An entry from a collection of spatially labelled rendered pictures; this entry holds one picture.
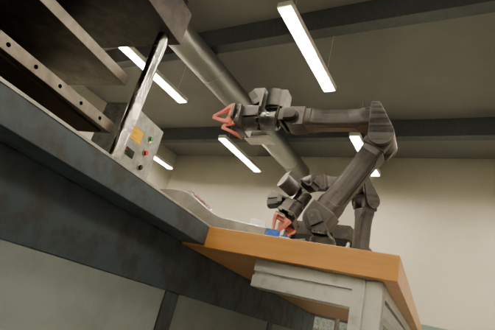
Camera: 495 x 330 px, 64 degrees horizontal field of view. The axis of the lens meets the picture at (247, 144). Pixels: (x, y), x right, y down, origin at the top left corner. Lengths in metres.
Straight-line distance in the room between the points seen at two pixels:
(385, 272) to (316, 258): 0.11
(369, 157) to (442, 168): 7.35
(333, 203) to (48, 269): 0.65
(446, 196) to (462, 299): 1.77
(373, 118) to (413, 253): 6.88
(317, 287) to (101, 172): 0.38
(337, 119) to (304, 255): 0.51
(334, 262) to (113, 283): 0.34
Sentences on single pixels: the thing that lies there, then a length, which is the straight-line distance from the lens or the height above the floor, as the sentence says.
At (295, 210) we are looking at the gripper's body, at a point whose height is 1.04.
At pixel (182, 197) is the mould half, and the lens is 0.96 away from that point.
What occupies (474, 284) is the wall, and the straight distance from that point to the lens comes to 7.71.
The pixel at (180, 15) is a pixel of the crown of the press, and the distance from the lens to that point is 2.10.
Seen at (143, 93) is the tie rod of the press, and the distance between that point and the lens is 1.87.
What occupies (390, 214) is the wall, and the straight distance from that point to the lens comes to 8.12.
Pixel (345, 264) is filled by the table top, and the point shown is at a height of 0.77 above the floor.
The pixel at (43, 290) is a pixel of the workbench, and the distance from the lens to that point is 0.56.
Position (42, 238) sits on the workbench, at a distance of 0.54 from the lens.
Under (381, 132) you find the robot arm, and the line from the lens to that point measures 1.03.
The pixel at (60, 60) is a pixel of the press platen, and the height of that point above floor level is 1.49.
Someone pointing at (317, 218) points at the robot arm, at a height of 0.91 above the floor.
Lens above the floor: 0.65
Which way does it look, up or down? 23 degrees up
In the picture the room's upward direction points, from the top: 15 degrees clockwise
